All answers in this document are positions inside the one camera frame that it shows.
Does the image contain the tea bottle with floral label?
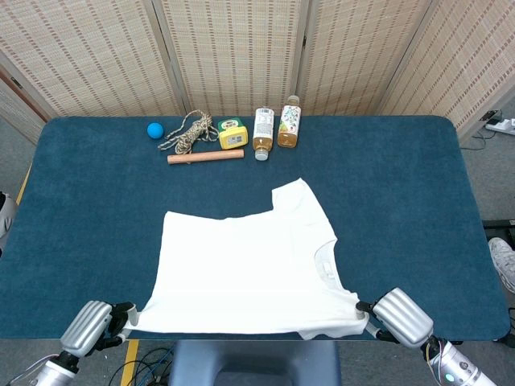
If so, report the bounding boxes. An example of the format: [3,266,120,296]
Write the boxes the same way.
[277,94,302,149]

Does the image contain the grey white shoe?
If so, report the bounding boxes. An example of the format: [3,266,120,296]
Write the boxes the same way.
[0,191,19,242]

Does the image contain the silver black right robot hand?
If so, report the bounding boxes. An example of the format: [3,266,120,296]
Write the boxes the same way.
[355,287,435,349]

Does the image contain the blue carpet table cover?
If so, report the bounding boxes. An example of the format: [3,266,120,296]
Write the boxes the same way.
[0,115,511,342]

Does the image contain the white power strip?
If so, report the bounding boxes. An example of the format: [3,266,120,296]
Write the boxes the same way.
[484,116,515,134]

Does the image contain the woven bamboo screen panel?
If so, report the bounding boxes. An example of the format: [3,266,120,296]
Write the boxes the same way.
[0,66,47,146]
[380,0,515,140]
[295,0,438,117]
[0,0,184,120]
[152,0,311,117]

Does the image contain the yellow plastic box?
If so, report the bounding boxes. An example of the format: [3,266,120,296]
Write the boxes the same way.
[217,117,249,151]

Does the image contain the tea bottle with white label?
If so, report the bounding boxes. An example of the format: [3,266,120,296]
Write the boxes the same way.
[252,106,276,162]

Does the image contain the white T-shirt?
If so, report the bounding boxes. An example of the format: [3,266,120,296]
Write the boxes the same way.
[122,176,369,341]

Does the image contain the white sneaker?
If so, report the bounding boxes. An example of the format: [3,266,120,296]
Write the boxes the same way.
[488,236,515,293]

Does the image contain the black floor cables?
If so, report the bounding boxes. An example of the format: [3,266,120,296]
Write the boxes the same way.
[108,345,174,386]

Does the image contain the wooden rolling pin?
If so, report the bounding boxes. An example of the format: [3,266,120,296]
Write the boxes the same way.
[167,150,245,166]

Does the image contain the beige braided rope bundle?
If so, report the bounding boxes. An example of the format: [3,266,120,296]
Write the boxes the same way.
[157,109,220,156]

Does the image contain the black metal floor frame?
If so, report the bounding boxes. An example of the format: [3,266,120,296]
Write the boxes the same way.
[481,219,515,238]

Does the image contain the blue-grey robot torso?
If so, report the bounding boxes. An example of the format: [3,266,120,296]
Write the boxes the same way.
[167,340,342,386]

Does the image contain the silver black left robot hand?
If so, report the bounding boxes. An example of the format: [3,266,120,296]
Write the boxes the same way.
[60,300,138,359]

